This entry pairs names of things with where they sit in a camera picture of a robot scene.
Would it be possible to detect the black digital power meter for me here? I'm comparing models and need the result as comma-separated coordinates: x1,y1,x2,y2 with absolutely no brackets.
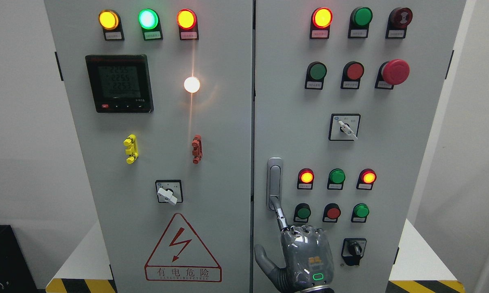
85,55,154,113

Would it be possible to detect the red lit indicator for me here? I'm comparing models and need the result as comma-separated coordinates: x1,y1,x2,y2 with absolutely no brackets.
297,168,314,190
356,168,377,190
310,7,333,39

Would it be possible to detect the green indicator middle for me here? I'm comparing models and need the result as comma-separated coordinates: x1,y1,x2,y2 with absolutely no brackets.
327,168,346,190

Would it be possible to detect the green push button upper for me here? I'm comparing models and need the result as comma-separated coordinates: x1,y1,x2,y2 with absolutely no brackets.
304,61,327,90

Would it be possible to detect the red push button upper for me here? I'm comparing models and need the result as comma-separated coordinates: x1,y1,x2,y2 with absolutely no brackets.
341,61,364,90

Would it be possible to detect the green lit indicator light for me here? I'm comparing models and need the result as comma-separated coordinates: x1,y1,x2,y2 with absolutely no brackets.
138,8,163,40

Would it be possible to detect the green indicator top right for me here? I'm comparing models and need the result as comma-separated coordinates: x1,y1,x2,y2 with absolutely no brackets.
347,6,373,39

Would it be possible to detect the dark red buzzer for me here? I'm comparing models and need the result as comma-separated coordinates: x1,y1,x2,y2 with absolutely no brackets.
385,7,413,39

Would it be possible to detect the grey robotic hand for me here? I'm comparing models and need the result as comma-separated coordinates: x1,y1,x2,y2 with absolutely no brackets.
254,198,334,293

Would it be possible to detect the yellow indicator light top left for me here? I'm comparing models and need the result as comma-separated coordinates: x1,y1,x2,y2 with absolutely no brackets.
98,9,125,41

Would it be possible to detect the green push button lower left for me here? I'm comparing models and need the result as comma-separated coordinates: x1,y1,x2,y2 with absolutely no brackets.
293,203,311,223

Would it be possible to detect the grey cabinet door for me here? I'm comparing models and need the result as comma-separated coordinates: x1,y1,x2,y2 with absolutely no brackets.
44,0,253,293
253,0,466,293

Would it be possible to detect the black box lower left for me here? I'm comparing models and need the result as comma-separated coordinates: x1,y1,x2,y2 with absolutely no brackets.
0,225,38,293

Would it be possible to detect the red push button lower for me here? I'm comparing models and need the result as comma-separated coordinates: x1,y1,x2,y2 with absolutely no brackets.
321,203,341,223

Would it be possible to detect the red lit indicator middle left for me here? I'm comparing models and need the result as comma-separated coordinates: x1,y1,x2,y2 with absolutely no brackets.
297,168,314,190

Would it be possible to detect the red lit indicator top right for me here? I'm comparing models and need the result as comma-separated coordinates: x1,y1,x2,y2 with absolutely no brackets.
310,7,333,39

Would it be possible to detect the red push button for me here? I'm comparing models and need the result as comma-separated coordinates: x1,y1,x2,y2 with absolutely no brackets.
341,61,364,90
321,203,341,223

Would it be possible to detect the white platform with hazard stripes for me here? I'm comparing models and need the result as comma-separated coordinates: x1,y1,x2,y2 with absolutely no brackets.
46,221,465,293

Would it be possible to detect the red emergency stop button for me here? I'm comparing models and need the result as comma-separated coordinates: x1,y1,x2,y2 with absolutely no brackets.
375,58,410,90

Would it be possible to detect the green push button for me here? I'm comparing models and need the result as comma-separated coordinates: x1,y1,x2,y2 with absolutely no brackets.
293,203,311,223
304,61,327,90
351,203,370,223

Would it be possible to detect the green push button lower right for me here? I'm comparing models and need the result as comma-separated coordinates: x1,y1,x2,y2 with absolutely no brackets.
351,203,370,223

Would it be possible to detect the grey right cabinet door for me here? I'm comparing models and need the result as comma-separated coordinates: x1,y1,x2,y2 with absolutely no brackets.
253,0,466,293

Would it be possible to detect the upper right white selector switch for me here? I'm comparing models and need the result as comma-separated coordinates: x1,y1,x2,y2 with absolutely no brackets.
328,114,360,141

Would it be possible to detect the silver door handle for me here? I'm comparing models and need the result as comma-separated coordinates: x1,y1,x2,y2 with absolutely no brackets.
266,157,283,211

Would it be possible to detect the red lit indicator middle right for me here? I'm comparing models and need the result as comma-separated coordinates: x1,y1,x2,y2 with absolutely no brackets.
356,168,377,190

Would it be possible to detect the grey left cabinet door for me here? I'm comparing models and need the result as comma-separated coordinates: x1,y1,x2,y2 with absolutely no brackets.
44,0,253,293

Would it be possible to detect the black selector switch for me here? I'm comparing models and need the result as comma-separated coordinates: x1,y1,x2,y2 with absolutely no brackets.
341,238,367,266

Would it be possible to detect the left door white selector switch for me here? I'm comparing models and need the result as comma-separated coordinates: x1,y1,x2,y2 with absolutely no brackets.
155,179,183,206

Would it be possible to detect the white lit indicator light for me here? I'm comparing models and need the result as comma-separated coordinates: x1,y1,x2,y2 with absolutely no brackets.
183,76,201,94

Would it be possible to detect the red electric hazard warning sticker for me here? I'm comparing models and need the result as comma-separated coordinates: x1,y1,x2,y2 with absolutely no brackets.
144,213,222,282

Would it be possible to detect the yellow terminal connector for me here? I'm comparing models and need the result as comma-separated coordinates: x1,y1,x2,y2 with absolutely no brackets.
123,134,139,164

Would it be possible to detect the red-orange indicator light left door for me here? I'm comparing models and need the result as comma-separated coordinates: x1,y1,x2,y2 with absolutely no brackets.
177,8,199,40

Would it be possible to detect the red terminal connector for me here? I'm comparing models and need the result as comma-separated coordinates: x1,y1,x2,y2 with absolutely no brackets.
191,135,203,164

